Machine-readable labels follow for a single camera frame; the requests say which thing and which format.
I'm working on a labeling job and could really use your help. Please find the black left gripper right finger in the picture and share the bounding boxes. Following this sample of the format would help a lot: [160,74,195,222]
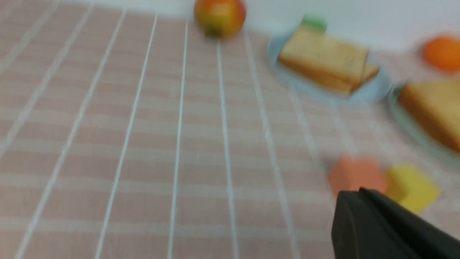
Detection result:
[359,187,460,259]

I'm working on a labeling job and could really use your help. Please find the teal centre plate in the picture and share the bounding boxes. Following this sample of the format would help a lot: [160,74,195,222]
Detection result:
[387,83,460,166]

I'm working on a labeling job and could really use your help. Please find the orange fruit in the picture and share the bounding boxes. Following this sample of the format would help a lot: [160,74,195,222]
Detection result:
[421,34,460,73]

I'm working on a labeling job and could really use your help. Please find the pink checked tablecloth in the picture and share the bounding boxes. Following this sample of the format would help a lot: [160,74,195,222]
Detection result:
[0,0,459,259]

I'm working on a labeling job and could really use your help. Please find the orange block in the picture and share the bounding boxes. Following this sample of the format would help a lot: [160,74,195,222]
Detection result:
[328,156,388,197]

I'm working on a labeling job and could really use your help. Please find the red yellow pomegranate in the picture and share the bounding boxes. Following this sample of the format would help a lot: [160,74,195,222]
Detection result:
[193,0,247,40]

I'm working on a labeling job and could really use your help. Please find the toast slice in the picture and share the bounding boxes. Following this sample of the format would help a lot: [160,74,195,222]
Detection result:
[397,79,460,153]
[277,25,374,96]
[353,64,381,91]

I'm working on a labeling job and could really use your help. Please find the yellow block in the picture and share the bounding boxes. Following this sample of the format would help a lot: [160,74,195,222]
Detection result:
[384,164,441,214]

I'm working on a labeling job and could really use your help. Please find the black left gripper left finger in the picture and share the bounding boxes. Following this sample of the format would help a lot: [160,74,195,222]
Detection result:
[331,191,421,259]

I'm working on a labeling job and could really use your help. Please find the blue bread plate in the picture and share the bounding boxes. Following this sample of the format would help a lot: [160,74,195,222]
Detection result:
[266,31,392,105]

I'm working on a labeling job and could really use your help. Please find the green block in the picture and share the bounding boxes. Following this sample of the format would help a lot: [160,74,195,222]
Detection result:
[301,14,328,32]

